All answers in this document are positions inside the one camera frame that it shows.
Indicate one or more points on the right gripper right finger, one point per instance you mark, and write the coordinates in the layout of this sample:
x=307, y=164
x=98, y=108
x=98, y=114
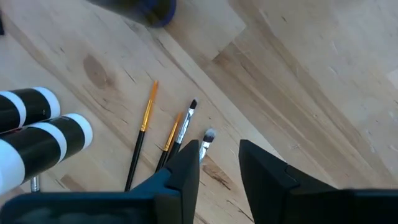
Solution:
x=273, y=193

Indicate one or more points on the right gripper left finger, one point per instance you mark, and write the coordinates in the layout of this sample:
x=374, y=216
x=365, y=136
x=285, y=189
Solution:
x=180, y=186

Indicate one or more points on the short gold-ferrule paintbrush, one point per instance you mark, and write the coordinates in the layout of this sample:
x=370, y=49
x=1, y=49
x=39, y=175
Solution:
x=171, y=137

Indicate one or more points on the silver-ferrule grey-bristle paintbrush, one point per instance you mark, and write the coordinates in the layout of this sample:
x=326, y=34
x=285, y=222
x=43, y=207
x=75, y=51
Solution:
x=209, y=137

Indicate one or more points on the silver-ferrule black-bristle paintbrush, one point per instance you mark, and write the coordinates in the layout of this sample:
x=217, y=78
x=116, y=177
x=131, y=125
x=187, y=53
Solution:
x=185, y=123

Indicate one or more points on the long gold-ferrule paintbrush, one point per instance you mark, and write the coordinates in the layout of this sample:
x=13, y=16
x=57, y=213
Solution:
x=146, y=118

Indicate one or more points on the wide flat silver-ferrule paintbrush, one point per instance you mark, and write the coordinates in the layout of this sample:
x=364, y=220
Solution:
x=35, y=184

